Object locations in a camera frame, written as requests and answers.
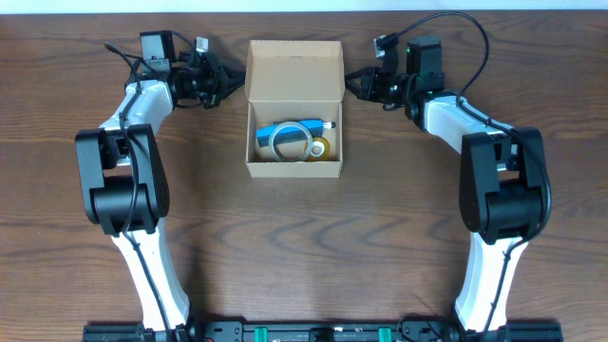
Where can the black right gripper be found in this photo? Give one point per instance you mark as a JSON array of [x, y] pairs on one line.
[[365, 89]]

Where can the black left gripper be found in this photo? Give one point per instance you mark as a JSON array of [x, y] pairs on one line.
[[218, 82]]

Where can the cardboard box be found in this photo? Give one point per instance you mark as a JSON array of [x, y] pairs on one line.
[[292, 81]]

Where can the small yellow tape roll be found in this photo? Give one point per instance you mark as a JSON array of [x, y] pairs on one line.
[[320, 150]]

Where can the blue plastic tape dispenser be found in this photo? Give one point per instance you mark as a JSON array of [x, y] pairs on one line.
[[290, 134]]

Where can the large clear tape roll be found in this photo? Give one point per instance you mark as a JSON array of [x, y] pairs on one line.
[[309, 139]]

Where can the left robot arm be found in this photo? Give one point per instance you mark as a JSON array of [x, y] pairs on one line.
[[124, 186]]

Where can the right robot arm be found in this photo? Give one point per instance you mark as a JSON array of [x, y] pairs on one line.
[[504, 192]]

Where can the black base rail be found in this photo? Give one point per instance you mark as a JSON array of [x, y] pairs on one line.
[[402, 331]]

